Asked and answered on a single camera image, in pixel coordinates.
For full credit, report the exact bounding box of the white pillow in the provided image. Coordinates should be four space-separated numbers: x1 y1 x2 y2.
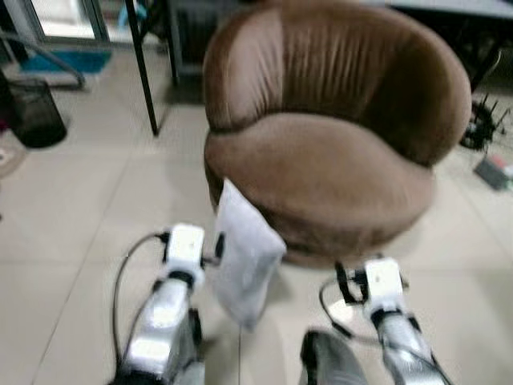
210 178 288 331

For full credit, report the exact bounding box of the brown round sofa chair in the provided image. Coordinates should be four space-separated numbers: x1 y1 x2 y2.
202 0 472 268

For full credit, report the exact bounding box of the robot right leg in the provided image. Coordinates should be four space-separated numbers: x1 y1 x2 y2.
300 329 371 385

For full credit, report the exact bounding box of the robot leg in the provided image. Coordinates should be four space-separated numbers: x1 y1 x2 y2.
300 329 371 385
183 309 208 385

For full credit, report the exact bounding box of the robot left leg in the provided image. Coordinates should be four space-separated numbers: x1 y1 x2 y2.
183 309 208 385

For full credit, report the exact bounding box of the grey power strip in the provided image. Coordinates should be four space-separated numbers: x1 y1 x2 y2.
473 154 513 192

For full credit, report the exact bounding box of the white table with black legs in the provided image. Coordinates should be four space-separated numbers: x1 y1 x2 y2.
123 0 513 136

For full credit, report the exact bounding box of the black mesh wastebasket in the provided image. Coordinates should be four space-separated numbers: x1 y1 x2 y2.
5 77 69 149

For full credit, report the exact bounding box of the blue mat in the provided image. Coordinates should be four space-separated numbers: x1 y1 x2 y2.
20 50 113 75

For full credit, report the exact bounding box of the grey bent metal tube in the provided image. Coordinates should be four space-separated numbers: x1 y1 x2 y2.
0 30 87 90

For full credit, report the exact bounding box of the grey framed glass door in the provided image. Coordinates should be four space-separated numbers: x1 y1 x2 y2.
22 0 111 43

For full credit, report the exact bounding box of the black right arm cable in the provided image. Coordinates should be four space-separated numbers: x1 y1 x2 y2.
318 277 379 344

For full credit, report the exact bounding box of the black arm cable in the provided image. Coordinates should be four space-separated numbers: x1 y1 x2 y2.
318 277 379 344
111 231 171 363

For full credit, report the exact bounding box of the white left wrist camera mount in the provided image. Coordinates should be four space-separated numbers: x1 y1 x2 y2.
164 223 207 278

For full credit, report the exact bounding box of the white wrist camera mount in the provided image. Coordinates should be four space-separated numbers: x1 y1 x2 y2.
362 257 406 318
164 223 207 278

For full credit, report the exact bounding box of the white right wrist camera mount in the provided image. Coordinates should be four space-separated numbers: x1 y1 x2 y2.
362 257 406 318

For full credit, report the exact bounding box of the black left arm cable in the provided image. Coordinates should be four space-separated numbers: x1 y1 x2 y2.
111 231 171 363

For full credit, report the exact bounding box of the black cable bundle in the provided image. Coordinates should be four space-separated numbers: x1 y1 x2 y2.
460 94 511 153

